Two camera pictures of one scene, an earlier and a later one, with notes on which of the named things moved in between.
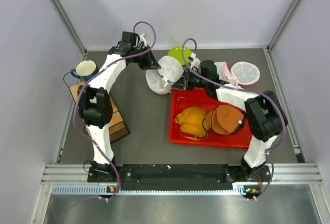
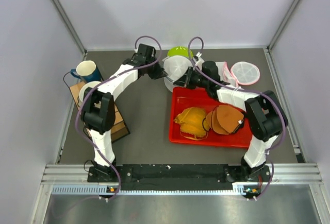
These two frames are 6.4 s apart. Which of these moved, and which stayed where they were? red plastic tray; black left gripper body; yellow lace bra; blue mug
Moved: black left gripper body
Stayed: red plastic tray; yellow lace bra; blue mug
